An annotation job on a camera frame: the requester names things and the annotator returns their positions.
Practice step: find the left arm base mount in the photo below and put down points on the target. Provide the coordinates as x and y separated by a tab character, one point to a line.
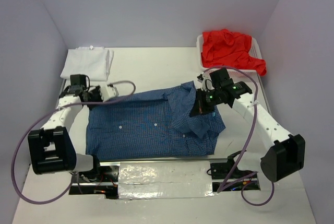
104	183

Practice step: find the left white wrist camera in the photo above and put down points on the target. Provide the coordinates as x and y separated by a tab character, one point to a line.
108	92

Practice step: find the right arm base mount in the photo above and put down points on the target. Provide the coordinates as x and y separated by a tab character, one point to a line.
219	170

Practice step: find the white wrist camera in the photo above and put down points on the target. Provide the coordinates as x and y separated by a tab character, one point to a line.
206	82
108	92

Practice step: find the shiny silver tape sheet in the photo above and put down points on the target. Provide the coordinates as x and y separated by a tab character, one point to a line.
155	180

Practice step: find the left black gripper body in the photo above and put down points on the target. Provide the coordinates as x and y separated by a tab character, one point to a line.
94	95

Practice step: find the white plastic basket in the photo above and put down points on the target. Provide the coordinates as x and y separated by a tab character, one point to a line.
253	52

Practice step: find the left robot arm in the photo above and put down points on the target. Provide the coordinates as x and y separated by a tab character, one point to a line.
51	149

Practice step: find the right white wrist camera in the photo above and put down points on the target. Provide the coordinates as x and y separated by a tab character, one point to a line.
206	82

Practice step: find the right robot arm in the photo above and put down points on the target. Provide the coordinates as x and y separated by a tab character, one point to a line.
285	152

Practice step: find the folded white shirt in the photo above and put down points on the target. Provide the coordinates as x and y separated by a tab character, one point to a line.
95	62

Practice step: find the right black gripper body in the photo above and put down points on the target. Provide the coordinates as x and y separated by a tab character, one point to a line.
213	96

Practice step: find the red shirt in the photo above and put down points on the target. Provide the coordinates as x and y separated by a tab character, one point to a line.
224	47

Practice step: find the blue plaid long sleeve shirt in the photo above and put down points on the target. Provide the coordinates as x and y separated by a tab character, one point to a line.
152	124

